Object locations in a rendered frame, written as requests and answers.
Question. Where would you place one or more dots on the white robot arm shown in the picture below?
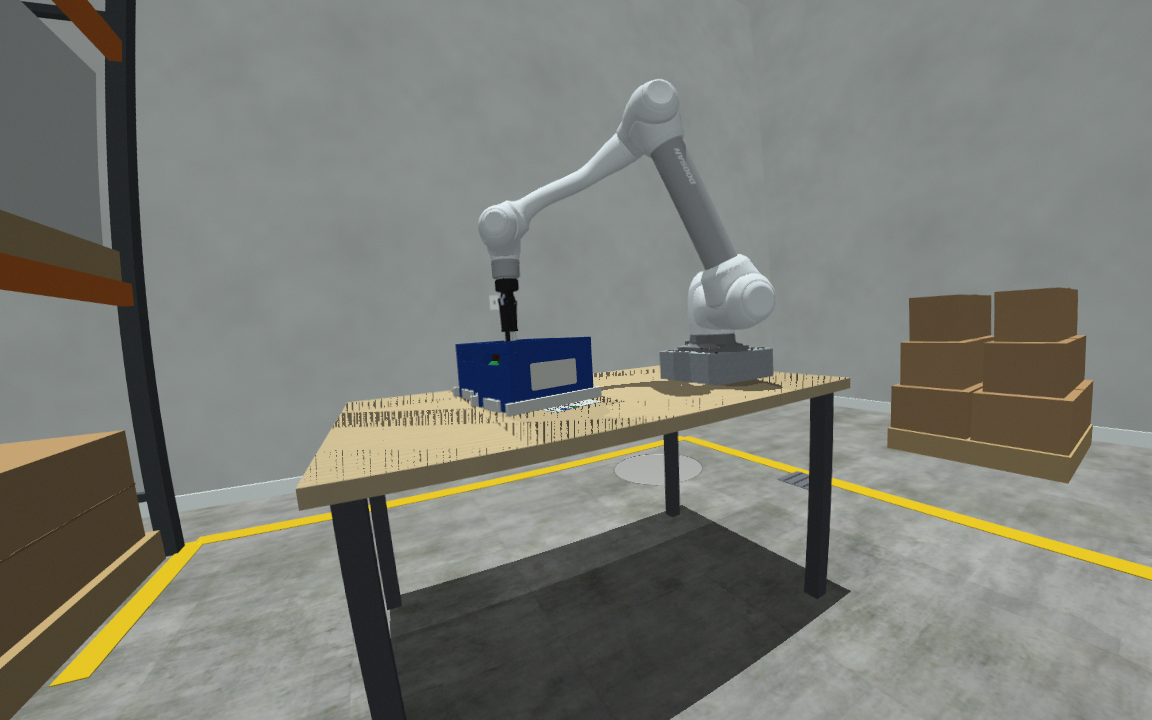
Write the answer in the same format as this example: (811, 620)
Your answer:
(737, 295)

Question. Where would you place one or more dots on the blue crate with dividers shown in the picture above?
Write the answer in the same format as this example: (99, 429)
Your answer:
(531, 369)
(466, 367)

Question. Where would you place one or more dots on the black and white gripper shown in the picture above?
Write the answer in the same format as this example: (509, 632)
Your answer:
(508, 307)

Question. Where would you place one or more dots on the white pick list paper strip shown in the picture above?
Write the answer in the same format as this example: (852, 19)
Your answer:
(571, 406)

